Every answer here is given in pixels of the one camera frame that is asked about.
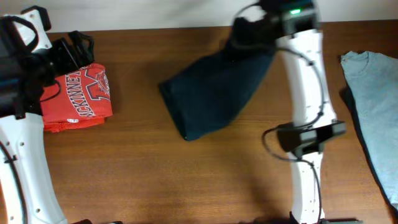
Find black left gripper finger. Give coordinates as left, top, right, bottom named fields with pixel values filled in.
left=51, top=38, right=79, bottom=75
left=68, top=30, right=95, bottom=67

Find navy blue shorts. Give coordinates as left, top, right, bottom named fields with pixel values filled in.
left=159, top=49, right=274, bottom=141

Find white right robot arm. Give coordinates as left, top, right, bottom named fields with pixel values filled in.
left=231, top=1, right=346, bottom=223

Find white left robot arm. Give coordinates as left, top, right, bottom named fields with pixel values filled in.
left=1, top=6, right=95, bottom=223

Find folded red t-shirt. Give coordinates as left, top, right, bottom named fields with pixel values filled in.
left=40, top=63, right=113, bottom=133

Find dark garment under grey shirt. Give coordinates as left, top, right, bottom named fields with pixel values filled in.
left=339, top=86, right=397, bottom=221

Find grey t-shirt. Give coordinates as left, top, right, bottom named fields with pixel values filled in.
left=341, top=51, right=397, bottom=208

